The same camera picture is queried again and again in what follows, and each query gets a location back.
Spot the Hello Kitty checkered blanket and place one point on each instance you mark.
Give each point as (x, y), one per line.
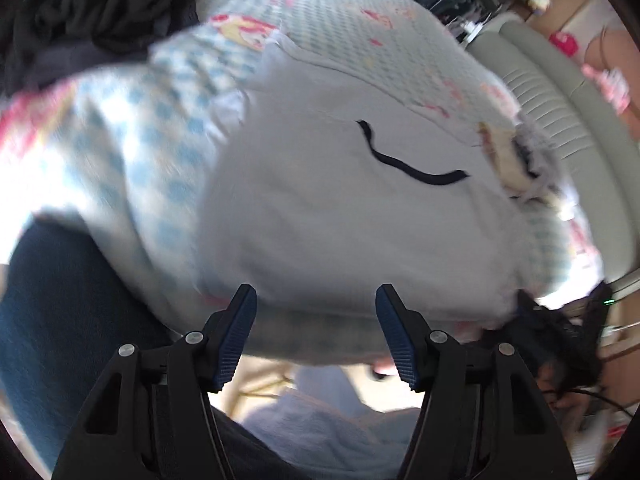
(123, 152)

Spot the operator leg in jeans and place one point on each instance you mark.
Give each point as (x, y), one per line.
(64, 314)

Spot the white shirt navy trim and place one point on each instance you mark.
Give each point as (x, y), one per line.
(326, 188)

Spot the pink toy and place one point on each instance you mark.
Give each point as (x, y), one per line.
(565, 42)

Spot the black clothes pile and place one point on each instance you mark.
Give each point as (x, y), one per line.
(43, 41)

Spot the light blue towel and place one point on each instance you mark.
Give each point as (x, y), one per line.
(321, 427)

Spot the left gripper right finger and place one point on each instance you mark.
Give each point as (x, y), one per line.
(406, 334)

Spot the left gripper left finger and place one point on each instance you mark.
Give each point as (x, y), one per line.
(226, 333)

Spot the padded green headboard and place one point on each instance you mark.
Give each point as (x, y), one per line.
(587, 134)

